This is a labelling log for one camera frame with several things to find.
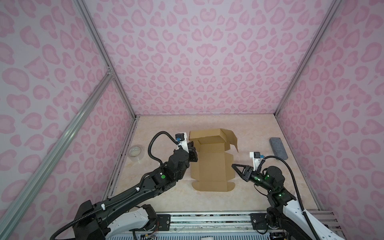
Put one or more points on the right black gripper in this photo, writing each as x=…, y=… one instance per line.
x=246, y=172

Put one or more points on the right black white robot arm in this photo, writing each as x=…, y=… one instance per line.
x=286, y=211

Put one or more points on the grey felt case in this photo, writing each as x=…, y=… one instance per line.
x=278, y=148

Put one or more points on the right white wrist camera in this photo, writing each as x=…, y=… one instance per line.
x=257, y=159

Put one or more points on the clear tape roll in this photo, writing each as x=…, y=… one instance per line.
x=136, y=153

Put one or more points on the left corner aluminium post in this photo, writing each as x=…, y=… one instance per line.
x=91, y=26

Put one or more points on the left diagonal aluminium strut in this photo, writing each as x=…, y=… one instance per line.
x=20, y=205

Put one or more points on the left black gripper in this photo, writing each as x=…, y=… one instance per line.
x=192, y=152

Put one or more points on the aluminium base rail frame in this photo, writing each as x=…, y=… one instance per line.
x=232, y=225

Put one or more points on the brown cardboard box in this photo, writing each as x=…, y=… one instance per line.
x=213, y=171

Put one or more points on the corner aluminium post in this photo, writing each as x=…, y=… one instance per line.
x=329, y=17
x=91, y=26

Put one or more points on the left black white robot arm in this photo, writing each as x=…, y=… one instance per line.
x=114, y=216

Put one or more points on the right corner aluminium post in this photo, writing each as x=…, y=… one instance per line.
x=329, y=17

